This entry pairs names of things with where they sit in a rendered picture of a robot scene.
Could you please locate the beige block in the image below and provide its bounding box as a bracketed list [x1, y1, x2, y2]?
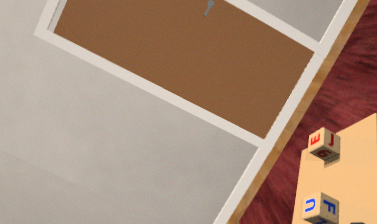
[308, 127, 340, 160]
[302, 191, 339, 224]

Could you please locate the beige mat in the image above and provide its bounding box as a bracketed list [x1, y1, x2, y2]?
[292, 113, 377, 224]

